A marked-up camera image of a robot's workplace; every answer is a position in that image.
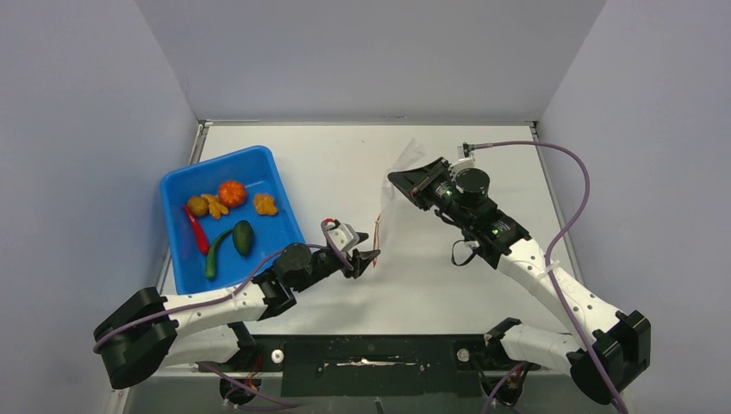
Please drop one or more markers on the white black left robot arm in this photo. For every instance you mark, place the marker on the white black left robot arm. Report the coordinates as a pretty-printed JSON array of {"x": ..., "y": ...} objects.
[{"x": 147, "y": 331}]

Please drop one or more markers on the green toy avocado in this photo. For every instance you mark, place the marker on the green toy avocado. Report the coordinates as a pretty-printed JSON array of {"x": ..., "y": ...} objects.
[{"x": 243, "y": 236}]

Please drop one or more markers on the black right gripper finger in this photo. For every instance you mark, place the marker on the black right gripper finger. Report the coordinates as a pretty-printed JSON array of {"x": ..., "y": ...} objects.
[
  {"x": 421, "y": 177},
  {"x": 422, "y": 196}
]

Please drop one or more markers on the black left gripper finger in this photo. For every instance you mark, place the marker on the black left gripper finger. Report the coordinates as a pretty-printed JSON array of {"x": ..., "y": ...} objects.
[
  {"x": 365, "y": 255},
  {"x": 355, "y": 268}
]

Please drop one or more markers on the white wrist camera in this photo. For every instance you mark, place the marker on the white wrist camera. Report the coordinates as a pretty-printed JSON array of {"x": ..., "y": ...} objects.
[
  {"x": 342, "y": 236},
  {"x": 465, "y": 159}
]

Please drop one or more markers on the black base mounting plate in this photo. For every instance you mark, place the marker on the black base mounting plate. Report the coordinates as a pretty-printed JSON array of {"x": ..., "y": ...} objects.
[{"x": 374, "y": 366}]

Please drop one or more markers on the golden fried nugget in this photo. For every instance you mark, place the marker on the golden fried nugget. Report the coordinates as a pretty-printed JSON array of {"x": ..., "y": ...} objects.
[{"x": 265, "y": 204}]

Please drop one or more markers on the round brown fried ball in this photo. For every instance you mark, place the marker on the round brown fried ball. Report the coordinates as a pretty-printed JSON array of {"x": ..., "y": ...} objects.
[{"x": 198, "y": 206}]

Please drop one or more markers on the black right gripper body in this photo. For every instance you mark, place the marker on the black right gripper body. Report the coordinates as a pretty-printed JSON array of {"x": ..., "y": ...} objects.
[{"x": 444, "y": 193}]

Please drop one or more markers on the blue plastic bin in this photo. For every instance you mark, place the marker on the blue plastic bin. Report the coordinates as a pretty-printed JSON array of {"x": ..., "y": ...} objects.
[{"x": 256, "y": 169}]

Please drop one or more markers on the yellow fried food piece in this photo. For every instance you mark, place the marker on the yellow fried food piece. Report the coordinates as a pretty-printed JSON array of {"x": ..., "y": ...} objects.
[{"x": 216, "y": 208}]

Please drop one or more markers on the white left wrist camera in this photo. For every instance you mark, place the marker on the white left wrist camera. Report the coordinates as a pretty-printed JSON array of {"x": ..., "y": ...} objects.
[{"x": 342, "y": 236}]

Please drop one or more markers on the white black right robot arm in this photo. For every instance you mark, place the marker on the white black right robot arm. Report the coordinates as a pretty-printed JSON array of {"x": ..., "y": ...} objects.
[{"x": 603, "y": 349}]

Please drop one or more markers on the green toy chili pepper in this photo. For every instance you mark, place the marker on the green toy chili pepper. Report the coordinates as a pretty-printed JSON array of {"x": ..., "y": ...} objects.
[{"x": 210, "y": 271}]

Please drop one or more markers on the orange toy pumpkin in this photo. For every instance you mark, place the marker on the orange toy pumpkin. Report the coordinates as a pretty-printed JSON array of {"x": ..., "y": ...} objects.
[{"x": 232, "y": 193}]

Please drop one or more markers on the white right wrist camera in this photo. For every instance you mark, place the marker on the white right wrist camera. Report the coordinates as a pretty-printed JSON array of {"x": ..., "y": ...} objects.
[{"x": 465, "y": 159}]

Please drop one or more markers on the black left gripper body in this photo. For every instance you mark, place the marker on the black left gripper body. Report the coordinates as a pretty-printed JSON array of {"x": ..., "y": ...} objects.
[{"x": 323, "y": 266}]

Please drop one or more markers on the red toy chili pepper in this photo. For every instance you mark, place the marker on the red toy chili pepper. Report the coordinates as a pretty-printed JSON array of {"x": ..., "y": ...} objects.
[{"x": 198, "y": 232}]

